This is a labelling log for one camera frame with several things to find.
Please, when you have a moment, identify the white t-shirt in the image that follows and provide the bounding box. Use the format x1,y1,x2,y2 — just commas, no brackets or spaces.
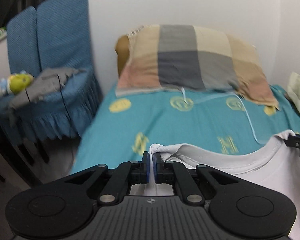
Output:
129,129,300,240

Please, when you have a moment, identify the teal patterned bed sheet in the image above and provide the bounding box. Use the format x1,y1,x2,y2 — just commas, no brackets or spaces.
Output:
71,86,300,173

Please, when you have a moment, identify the plaid pillow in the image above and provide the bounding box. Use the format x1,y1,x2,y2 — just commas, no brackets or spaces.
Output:
115,24,279,108

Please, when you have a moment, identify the grey cloth on chair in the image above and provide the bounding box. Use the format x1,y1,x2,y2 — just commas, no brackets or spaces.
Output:
9,67,85,109

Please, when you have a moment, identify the yellow green plush toy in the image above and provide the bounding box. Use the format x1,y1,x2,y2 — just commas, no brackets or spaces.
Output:
0,71,34,96

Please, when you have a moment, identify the blue covered chair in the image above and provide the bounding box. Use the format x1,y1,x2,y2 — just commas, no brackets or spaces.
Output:
0,0,100,145

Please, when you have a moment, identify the white charging cable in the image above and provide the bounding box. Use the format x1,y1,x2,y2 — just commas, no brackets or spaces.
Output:
180,87,263,145

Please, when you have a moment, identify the black thin cable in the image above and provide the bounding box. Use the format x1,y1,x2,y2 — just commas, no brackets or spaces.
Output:
25,73,76,136

